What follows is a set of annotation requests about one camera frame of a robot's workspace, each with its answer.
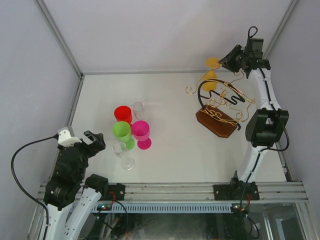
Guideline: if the yellow wine glass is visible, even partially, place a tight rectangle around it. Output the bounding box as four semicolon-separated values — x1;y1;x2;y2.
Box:
201;57;221;92

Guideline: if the green wine glass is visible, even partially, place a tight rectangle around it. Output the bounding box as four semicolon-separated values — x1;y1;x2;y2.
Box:
112;121;135;151

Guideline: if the clear wine glass back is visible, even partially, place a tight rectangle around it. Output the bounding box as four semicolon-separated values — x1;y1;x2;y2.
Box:
112;141;135;171

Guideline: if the clear wine glass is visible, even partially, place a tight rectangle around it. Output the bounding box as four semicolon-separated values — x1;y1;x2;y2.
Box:
132;101;145;121
112;141;135;171

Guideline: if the red wine glass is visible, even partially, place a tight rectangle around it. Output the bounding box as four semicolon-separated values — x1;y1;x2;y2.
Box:
114;105;133;125

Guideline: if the pink wine glass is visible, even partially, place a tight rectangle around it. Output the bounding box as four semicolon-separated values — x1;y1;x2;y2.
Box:
131;120;152;150

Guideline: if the clear wine glass front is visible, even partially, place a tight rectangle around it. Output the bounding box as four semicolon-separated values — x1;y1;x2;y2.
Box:
132;101;145;121

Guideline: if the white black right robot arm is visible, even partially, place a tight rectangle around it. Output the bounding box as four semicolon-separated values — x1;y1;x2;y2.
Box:
213;36;289;201

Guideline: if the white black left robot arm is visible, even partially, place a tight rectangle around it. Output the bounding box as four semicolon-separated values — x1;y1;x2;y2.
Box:
40;127;110;240

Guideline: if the brown wooden rack base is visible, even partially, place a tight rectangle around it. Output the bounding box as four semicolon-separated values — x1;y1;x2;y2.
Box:
195;109;238;138

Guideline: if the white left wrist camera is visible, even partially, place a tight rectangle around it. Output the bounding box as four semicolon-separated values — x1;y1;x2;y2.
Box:
58;126;82;148

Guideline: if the black left camera cable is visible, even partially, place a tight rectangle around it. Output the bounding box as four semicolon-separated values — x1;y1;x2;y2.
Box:
10;134;61;223

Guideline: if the black camera cable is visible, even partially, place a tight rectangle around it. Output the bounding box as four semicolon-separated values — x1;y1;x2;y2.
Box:
246;25;290;201
10;134;61;223

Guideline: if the black metal rack ring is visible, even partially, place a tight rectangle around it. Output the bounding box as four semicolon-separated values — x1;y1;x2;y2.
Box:
196;78;247;131

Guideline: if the black right camera cable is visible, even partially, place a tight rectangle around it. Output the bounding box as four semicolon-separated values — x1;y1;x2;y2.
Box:
246;25;290;201

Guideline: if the gold wire glass rack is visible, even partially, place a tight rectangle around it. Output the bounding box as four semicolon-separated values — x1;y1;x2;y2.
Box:
185;70;256;127

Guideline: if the blue slotted cable duct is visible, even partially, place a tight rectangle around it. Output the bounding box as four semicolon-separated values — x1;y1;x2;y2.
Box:
91;202;233;214

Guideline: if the aluminium mounting rail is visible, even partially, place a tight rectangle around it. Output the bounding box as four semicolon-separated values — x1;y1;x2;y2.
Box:
37;182;308;203

